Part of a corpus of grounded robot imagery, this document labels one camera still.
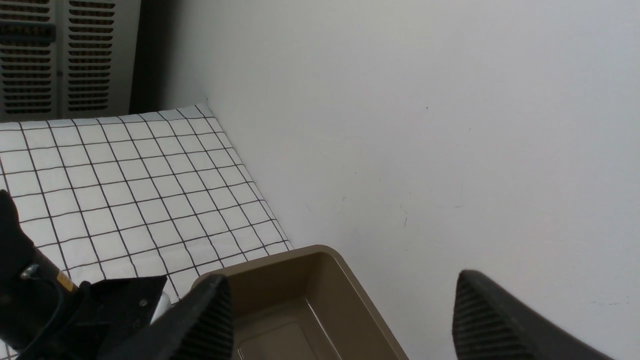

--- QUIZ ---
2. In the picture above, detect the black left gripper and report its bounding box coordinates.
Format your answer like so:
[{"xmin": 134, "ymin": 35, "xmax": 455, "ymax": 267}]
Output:
[{"xmin": 0, "ymin": 276, "xmax": 167, "ymax": 360}]

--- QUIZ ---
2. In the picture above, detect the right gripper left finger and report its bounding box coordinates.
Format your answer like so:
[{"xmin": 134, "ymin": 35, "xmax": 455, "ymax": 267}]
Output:
[{"xmin": 98, "ymin": 275, "xmax": 234, "ymax": 360}]

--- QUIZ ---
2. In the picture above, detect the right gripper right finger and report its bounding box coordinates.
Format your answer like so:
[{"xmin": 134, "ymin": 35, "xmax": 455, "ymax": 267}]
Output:
[{"xmin": 452, "ymin": 269, "xmax": 608, "ymax": 360}]

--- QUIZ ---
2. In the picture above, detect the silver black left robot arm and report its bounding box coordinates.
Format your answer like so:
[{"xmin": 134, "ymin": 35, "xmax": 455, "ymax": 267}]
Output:
[{"xmin": 0, "ymin": 190, "xmax": 167, "ymax": 360}]

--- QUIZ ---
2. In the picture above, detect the olive green plastic bin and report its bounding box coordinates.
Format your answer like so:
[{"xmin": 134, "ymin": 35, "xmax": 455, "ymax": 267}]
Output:
[{"xmin": 214, "ymin": 244, "xmax": 407, "ymax": 360}]

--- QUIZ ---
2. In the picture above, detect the white black-grid tablecloth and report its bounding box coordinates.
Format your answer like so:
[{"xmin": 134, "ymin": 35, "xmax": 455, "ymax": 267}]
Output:
[{"xmin": 0, "ymin": 105, "xmax": 290, "ymax": 326}]

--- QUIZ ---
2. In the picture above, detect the grey louvered cabinet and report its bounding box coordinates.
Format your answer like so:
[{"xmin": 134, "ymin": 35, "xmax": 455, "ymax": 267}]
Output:
[{"xmin": 0, "ymin": 0, "xmax": 142, "ymax": 122}]

